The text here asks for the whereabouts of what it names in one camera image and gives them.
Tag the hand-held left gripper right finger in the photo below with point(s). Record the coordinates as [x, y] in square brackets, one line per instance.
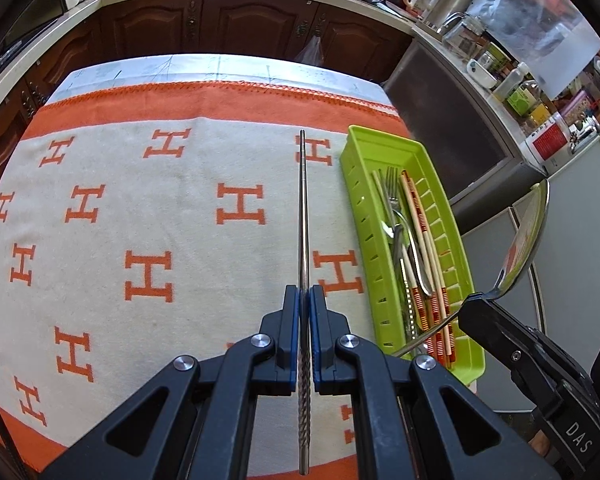
[317, 340]

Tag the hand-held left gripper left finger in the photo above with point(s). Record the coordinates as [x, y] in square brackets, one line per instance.
[292, 340]

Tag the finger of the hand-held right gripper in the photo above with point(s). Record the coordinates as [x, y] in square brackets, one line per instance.
[500, 330]

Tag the cream chopstick red striped end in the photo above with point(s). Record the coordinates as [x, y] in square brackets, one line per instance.
[414, 205]
[434, 320]
[379, 192]
[443, 296]

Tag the bundle of red-patterned chopsticks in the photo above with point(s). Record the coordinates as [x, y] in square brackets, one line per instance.
[419, 305]

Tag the steel chopstick spiral end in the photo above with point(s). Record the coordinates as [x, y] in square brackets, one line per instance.
[410, 310]
[303, 220]

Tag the green plastic utensil tray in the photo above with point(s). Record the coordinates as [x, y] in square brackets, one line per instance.
[362, 195]

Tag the steel fork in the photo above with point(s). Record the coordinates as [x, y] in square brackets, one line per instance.
[391, 200]

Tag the person's right hand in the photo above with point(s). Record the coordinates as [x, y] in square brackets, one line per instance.
[539, 445]

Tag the grey refrigerator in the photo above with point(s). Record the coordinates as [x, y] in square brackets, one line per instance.
[575, 240]

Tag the orange patterned blanket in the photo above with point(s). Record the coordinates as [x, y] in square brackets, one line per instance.
[180, 220]

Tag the red label container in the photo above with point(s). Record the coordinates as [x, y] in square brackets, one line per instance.
[547, 142]

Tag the grey steel cabinet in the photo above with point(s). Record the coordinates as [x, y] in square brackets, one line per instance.
[450, 125]

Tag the yellow green label bottle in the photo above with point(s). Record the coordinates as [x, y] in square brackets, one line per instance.
[525, 99]

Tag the white plastic bottle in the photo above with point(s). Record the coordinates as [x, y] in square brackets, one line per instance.
[512, 82]

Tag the white and blue bowl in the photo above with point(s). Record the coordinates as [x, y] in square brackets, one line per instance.
[481, 74]

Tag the pale blue table cover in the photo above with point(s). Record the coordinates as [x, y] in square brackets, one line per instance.
[205, 67]

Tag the hanging clear plastic bag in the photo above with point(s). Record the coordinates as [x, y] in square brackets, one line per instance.
[310, 50]

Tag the glass pitcher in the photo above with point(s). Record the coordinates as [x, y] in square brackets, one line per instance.
[462, 32]

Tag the dark wooden kitchen cabinets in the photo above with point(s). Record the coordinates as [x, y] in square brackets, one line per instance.
[230, 25]

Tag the electric kettle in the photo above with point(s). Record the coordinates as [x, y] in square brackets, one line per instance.
[450, 5]

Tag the black gas stove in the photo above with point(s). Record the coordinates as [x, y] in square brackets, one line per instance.
[0, 65]

